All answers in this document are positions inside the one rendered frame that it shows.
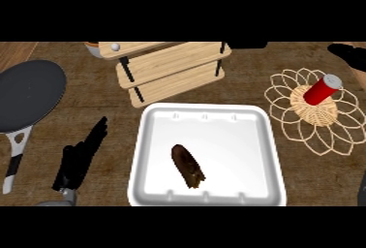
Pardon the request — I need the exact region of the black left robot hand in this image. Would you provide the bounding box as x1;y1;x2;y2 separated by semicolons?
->
51;115;111;192

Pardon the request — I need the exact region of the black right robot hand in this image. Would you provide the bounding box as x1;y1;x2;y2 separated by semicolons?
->
326;43;366;73

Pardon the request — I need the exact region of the brown cupcake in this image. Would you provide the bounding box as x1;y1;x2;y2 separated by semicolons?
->
170;143;207;190

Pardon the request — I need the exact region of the white plastic tray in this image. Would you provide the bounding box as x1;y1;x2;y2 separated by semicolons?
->
127;102;290;207

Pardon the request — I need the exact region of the wooden tiered shelf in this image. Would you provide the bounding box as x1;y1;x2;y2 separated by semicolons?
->
98;42;234;109

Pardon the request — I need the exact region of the red can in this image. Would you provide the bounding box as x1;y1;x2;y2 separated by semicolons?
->
303;74;344;107

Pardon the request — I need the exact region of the wicker flower placemat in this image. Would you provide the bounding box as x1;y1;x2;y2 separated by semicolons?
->
263;67;366;157

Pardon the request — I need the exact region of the dark grey frying pan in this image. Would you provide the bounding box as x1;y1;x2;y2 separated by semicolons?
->
0;59;70;195

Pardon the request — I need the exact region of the black appliance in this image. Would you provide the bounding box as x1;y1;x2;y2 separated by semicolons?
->
226;42;269;49

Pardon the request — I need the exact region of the grey bowl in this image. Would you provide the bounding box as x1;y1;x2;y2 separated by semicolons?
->
83;42;107;59

